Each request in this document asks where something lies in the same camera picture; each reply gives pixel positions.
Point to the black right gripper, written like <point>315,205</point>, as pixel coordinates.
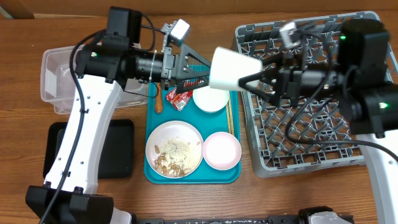
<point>283,79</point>

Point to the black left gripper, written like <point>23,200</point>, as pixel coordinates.
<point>174,70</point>

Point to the white bowl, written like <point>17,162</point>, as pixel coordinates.
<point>210,100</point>

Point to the white paper cup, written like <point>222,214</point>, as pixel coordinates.
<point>228,66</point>

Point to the pink small bowl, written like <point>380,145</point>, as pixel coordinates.
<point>222,151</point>

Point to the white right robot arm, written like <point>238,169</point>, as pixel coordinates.
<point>356,78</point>

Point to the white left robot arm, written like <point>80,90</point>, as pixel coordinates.
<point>100,66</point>

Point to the red snack wrapper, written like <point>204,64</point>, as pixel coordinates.
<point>178,101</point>

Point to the wooden chopstick left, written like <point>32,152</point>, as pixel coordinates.
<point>230,128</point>

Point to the wooden chopstick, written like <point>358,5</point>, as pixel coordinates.
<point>231,113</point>
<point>230,128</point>

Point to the teal plastic tray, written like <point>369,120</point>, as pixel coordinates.
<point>206,124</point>

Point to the wooden chopstick right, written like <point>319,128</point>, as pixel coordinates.
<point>231,113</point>

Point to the pink plate with food scraps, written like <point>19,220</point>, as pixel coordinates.
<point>174,149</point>

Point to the black plastic tray bin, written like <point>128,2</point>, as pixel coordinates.
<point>118,151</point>

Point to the clear plastic bin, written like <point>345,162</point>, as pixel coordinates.
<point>57,86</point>

